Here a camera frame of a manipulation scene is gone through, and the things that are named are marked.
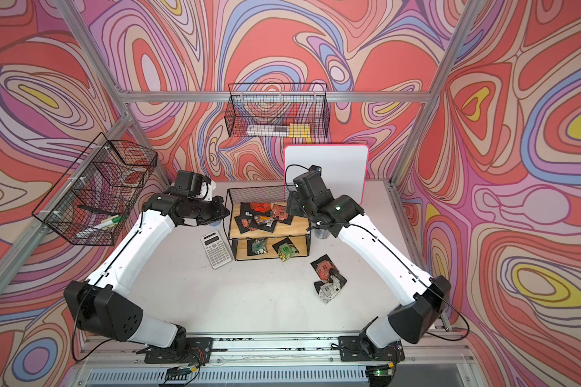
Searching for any bright red tea bag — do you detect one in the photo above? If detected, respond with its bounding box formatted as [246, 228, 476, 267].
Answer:
[250, 202, 271, 214]

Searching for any orange black tea bag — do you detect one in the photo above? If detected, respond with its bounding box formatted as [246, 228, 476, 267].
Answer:
[253, 215, 278, 233]

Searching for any red black tea bag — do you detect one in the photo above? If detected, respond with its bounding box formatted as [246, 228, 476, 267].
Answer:
[311, 255, 340, 283]

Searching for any white floral black tea bag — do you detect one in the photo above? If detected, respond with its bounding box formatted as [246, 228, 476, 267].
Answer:
[314, 275, 347, 304]

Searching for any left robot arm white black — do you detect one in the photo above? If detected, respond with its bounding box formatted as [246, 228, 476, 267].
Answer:
[64, 193, 230, 348]

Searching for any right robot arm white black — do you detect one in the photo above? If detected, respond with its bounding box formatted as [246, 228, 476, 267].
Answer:
[287, 191, 452, 349]

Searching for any black tea bag barcode back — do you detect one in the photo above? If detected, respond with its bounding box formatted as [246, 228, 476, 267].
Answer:
[240, 203, 260, 218]

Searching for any black tea bag lower left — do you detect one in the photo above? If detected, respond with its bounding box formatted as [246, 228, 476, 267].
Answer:
[234, 215, 258, 234]

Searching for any green tea bag right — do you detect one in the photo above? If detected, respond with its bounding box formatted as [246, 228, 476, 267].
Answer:
[273, 237, 300, 262]

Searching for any green tea bag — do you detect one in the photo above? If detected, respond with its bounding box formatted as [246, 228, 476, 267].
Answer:
[247, 238, 268, 256]
[273, 237, 300, 262]

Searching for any green tea bag left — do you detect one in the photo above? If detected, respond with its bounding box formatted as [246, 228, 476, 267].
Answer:
[247, 238, 268, 256]

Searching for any blue-lidded pencil tube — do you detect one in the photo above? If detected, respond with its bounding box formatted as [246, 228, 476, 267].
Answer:
[313, 228, 330, 240]

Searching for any white scientific calculator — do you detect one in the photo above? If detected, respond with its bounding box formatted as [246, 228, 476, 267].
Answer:
[200, 231, 233, 270]

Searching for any yellow box in basket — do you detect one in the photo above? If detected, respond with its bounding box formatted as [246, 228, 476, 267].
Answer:
[288, 124, 311, 138]

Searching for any white strip box in basket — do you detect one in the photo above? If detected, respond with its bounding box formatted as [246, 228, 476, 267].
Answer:
[245, 124, 290, 138]

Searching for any green white marker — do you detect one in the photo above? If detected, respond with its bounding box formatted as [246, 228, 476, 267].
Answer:
[75, 214, 123, 238]

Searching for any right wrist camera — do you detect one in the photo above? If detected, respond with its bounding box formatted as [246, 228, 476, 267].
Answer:
[293, 165, 327, 200]

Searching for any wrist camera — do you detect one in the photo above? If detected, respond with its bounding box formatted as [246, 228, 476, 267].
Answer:
[293, 165, 327, 200]
[171, 170, 214, 199]

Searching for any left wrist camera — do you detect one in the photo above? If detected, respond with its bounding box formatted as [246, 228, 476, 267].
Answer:
[171, 170, 214, 199]

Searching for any black wire wooden two-tier shelf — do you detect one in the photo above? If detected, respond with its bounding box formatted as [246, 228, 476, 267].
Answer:
[224, 185, 311, 261]

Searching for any white board pink frame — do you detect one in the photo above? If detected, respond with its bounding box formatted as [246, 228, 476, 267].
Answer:
[284, 144, 369, 204]

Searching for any black wire basket back wall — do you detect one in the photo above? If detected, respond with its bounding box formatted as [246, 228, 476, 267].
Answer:
[224, 82, 331, 140]

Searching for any black wire basket wall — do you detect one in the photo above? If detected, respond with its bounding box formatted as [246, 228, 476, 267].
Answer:
[32, 134, 158, 246]
[224, 82, 331, 140]

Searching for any black wire basket left wall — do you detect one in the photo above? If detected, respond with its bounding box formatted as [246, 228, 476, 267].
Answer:
[32, 134, 158, 246]

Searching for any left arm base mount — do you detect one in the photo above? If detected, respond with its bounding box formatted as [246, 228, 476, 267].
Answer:
[143, 337, 214, 365]

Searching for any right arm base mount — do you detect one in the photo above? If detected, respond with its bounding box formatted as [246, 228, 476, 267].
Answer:
[331, 335, 405, 364]

